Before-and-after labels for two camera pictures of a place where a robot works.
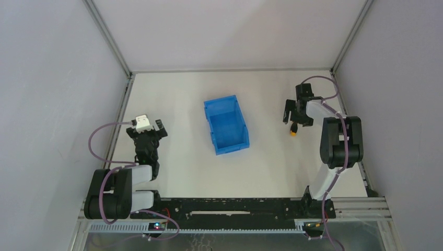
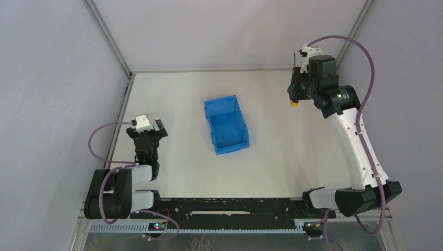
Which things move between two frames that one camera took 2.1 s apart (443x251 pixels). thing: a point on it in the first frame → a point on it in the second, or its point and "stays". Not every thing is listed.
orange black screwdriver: (293, 129) → (294, 90)
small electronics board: (156, 226) stays
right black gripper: (297, 113) → (294, 88)
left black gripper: (146, 134) stays
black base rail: (242, 210) stays
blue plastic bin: (229, 132) stays
